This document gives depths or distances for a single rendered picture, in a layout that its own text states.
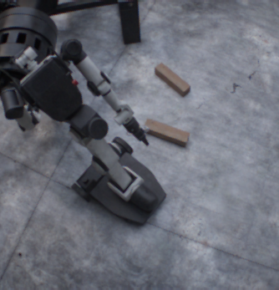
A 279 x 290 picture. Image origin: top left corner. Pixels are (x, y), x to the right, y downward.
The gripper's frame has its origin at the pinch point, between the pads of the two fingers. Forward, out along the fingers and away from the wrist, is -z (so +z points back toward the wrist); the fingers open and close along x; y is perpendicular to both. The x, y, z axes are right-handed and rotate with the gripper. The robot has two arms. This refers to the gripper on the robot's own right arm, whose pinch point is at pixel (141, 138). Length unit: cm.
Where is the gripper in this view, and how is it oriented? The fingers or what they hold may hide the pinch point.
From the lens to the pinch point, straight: 196.0
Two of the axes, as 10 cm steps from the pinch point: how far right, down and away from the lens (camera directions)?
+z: -4.8, -6.1, -6.4
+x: -4.7, -4.4, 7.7
